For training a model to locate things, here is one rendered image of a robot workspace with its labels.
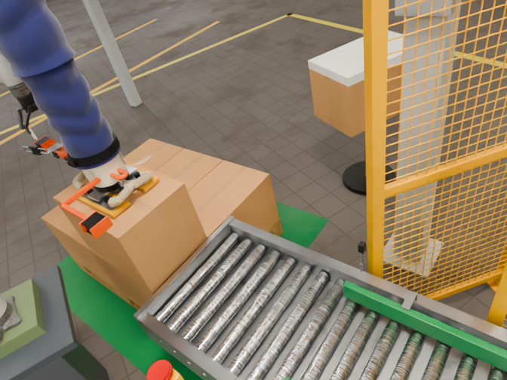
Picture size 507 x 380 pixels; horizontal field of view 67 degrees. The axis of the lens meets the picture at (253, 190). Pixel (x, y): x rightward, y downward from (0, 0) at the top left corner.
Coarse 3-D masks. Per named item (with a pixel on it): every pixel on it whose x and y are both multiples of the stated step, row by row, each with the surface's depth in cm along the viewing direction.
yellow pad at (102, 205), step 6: (90, 192) 182; (78, 198) 185; (84, 198) 183; (90, 198) 181; (102, 198) 179; (108, 198) 175; (90, 204) 179; (96, 204) 177; (102, 204) 175; (108, 204) 174; (126, 204) 173; (102, 210) 173; (108, 210) 172; (114, 210) 171; (120, 210) 171; (114, 216) 170
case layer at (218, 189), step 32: (128, 160) 287; (160, 160) 278; (192, 160) 269; (192, 192) 240; (224, 192) 234; (256, 192) 233; (64, 224) 243; (256, 224) 242; (96, 256) 220; (128, 288) 220
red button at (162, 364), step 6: (162, 360) 104; (150, 366) 104; (156, 366) 103; (162, 366) 102; (168, 366) 102; (150, 372) 102; (156, 372) 101; (162, 372) 101; (168, 372) 101; (150, 378) 101; (156, 378) 100; (162, 378) 100; (168, 378) 100
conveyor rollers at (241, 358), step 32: (256, 256) 190; (192, 288) 185; (224, 288) 178; (288, 288) 171; (320, 288) 170; (160, 320) 173; (224, 320) 166; (288, 320) 159; (320, 320) 157; (224, 352) 155; (320, 352) 146; (352, 352) 144; (384, 352) 142; (416, 352) 140; (448, 352) 138
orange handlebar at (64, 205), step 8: (56, 152) 200; (64, 152) 197; (120, 168) 174; (112, 176) 171; (120, 176) 169; (88, 184) 169; (96, 184) 171; (80, 192) 166; (72, 200) 164; (64, 208) 159; (72, 208) 158; (80, 216) 152
